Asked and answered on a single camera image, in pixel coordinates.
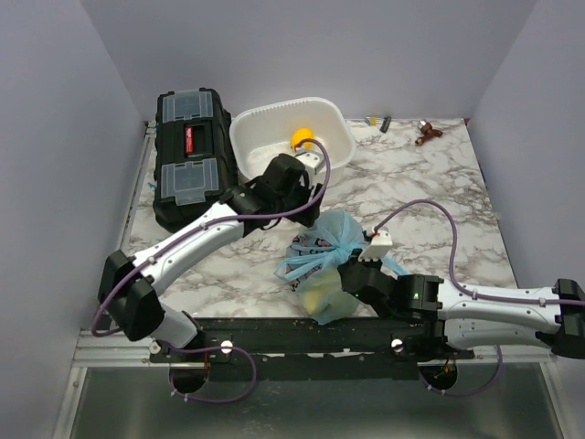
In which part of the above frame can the black mounting rail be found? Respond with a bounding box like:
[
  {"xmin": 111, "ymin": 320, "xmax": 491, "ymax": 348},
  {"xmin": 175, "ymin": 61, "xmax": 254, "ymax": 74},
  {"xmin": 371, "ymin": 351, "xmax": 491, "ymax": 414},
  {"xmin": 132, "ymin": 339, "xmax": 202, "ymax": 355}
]
[{"xmin": 150, "ymin": 317, "xmax": 474, "ymax": 382}]

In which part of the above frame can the blue printed plastic bag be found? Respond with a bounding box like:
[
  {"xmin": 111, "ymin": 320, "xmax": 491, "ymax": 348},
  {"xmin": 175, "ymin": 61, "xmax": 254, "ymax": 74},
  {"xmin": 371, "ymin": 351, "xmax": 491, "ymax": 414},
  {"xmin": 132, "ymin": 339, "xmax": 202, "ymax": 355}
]
[{"xmin": 273, "ymin": 209, "xmax": 406, "ymax": 327}]

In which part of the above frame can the aluminium frame rail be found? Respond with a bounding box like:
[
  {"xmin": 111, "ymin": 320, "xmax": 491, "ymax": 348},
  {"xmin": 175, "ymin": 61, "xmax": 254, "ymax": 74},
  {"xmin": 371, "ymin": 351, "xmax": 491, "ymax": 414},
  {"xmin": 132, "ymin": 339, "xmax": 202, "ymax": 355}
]
[{"xmin": 52, "ymin": 121, "xmax": 155, "ymax": 438}]

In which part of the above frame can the brown brass faucet valve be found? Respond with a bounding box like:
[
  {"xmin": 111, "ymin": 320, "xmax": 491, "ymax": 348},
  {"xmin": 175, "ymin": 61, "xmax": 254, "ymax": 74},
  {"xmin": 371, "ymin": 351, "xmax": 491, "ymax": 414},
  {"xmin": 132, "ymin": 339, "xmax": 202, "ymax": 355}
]
[{"xmin": 415, "ymin": 120, "xmax": 443, "ymax": 146}]

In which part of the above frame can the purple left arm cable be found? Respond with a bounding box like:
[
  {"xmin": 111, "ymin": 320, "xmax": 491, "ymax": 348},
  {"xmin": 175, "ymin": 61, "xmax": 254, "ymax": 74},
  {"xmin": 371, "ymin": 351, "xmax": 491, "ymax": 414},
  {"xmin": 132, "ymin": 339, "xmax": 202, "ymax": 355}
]
[{"xmin": 90, "ymin": 139, "xmax": 333, "ymax": 339}]

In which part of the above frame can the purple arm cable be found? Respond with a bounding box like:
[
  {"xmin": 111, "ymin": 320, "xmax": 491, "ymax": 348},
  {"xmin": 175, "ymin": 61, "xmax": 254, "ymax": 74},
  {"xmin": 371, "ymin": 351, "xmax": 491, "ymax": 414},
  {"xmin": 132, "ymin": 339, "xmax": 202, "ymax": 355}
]
[
  {"xmin": 373, "ymin": 199, "xmax": 585, "ymax": 305},
  {"xmin": 90, "ymin": 139, "xmax": 333, "ymax": 339}
]

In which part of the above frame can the yellow hex key set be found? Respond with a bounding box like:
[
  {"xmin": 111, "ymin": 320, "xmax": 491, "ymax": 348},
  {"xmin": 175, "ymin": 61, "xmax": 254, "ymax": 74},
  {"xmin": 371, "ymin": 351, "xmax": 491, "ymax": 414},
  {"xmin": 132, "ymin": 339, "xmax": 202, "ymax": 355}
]
[{"xmin": 366, "ymin": 116, "xmax": 383, "ymax": 126}]

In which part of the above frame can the yellow fake lemon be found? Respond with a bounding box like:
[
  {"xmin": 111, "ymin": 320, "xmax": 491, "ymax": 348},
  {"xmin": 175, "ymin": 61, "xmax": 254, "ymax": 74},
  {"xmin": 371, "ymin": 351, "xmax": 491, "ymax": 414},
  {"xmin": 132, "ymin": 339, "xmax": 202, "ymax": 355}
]
[{"xmin": 290, "ymin": 128, "xmax": 314, "ymax": 153}]

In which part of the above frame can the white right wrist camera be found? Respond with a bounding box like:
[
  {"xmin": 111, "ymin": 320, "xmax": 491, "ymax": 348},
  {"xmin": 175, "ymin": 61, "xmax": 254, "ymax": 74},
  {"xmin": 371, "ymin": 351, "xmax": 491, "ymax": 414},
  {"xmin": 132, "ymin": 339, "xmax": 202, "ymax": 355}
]
[{"xmin": 358, "ymin": 229, "xmax": 393, "ymax": 262}]

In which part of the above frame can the white plastic basin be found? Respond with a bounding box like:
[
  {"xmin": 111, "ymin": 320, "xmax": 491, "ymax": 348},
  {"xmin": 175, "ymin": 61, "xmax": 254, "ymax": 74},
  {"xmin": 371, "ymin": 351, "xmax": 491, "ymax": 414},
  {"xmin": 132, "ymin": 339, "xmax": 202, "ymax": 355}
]
[{"xmin": 229, "ymin": 97, "xmax": 356, "ymax": 186}]

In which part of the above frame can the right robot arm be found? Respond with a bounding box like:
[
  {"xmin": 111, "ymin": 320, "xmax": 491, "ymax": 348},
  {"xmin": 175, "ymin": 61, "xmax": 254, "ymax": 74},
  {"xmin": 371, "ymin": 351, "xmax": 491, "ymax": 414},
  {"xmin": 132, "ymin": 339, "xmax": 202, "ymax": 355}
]
[{"xmin": 337, "ymin": 258, "xmax": 584, "ymax": 359}]

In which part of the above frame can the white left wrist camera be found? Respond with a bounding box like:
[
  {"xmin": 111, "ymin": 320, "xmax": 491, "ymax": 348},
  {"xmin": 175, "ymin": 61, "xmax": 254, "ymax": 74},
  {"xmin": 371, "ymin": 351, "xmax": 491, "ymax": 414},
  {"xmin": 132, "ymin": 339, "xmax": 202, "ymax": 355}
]
[{"xmin": 294, "ymin": 150, "xmax": 326, "ymax": 177}]

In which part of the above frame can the black screwdriver bit holder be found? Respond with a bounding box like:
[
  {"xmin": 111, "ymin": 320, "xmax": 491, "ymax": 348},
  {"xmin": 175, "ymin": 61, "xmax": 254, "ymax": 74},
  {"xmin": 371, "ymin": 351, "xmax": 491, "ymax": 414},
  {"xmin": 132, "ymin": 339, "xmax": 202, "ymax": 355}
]
[{"xmin": 380, "ymin": 116, "xmax": 392, "ymax": 134}]

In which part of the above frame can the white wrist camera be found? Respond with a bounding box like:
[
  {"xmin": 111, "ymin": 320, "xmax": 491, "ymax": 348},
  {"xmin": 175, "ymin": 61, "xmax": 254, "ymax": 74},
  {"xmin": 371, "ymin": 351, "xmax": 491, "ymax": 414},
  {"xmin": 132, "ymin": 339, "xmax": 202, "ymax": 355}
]
[
  {"xmin": 294, "ymin": 150, "xmax": 326, "ymax": 177},
  {"xmin": 358, "ymin": 229, "xmax": 393, "ymax": 262}
]

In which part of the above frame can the black toolbox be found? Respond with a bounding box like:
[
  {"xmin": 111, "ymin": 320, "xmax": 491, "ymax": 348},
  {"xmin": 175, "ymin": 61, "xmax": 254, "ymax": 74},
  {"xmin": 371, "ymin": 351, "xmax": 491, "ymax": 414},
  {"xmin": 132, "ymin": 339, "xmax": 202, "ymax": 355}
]
[{"xmin": 153, "ymin": 88, "xmax": 239, "ymax": 233}]

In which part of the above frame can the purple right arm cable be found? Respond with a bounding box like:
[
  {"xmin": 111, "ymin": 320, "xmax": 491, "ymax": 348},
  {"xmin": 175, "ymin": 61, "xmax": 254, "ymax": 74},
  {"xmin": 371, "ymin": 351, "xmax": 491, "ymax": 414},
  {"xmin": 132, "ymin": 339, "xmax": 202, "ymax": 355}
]
[{"xmin": 373, "ymin": 199, "xmax": 585, "ymax": 305}]

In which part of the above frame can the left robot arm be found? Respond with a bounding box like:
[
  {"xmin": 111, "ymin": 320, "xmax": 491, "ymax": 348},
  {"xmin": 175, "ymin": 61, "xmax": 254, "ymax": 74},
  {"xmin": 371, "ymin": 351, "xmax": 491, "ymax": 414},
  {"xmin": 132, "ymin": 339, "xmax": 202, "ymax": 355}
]
[{"xmin": 94, "ymin": 151, "xmax": 331, "ymax": 361}]

